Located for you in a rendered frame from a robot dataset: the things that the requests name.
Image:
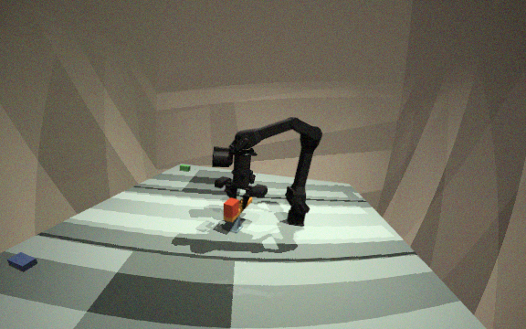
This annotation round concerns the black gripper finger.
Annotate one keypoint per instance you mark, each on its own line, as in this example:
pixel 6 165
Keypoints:
pixel 245 200
pixel 232 194

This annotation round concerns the blue flat block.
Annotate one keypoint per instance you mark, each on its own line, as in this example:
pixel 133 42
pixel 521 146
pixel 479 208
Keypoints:
pixel 22 261

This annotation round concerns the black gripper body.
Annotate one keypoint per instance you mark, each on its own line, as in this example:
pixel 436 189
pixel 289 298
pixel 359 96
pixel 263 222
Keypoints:
pixel 241 181

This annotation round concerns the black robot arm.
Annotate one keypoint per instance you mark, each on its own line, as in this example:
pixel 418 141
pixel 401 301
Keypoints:
pixel 310 137

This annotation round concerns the small green block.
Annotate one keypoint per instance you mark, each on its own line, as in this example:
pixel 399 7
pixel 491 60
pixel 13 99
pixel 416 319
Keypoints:
pixel 186 168

